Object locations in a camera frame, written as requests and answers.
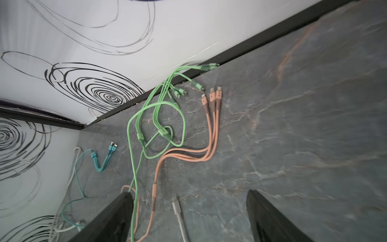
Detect pink charger cable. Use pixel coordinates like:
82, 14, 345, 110
120, 86, 223, 242

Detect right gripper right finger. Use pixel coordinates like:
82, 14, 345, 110
247, 190, 312, 242

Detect green charger cable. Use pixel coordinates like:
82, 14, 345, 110
135, 81, 188, 160
126, 63, 220, 242

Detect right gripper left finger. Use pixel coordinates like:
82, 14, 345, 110
70, 192, 134, 242

